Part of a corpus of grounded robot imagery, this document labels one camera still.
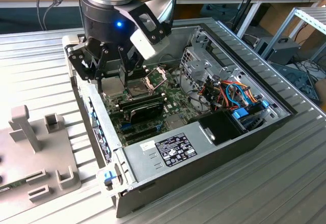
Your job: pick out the grey chipset heatsink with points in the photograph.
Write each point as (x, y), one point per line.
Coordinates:
(174, 122)

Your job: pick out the blue plastic case latch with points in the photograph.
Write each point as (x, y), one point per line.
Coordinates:
(107, 177)

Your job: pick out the hard disk in blue carrier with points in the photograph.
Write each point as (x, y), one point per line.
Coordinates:
(240, 113)

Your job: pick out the black graphics card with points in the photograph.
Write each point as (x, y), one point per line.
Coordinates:
(145, 113)

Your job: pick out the grey parts rack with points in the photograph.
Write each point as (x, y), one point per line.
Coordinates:
(25, 157)

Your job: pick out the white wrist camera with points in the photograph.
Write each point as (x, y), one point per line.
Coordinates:
(147, 44)

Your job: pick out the large brown cardboard box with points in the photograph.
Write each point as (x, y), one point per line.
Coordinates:
(275, 15)

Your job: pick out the black RAM slot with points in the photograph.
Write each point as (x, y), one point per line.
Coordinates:
(138, 98)
(132, 106)
(141, 102)

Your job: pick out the blue expansion slot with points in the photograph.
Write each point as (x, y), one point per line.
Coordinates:
(126, 126)

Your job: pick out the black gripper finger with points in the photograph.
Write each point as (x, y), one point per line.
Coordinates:
(76, 61)
(123, 63)

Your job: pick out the green RAM stick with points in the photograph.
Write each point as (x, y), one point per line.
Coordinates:
(12, 184)

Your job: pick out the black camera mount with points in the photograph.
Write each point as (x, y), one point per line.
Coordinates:
(137, 12)

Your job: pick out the black expansion slot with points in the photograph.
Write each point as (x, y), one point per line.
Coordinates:
(140, 130)
(141, 136)

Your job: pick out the silver square CPU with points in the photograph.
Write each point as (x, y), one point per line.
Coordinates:
(113, 86)

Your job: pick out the dark grey equipment box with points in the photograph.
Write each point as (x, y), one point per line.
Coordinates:
(280, 52)

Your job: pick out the green motherboard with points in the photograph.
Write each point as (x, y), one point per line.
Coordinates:
(178, 101)

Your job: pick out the silver power supply unit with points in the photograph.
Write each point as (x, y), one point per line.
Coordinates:
(147, 163)

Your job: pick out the open black PC case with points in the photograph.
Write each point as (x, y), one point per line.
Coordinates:
(203, 173)

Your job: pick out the silver metal disk bay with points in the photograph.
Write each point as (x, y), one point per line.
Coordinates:
(197, 66)

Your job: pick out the aluminium profile frame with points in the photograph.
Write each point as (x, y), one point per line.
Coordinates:
(309, 17)

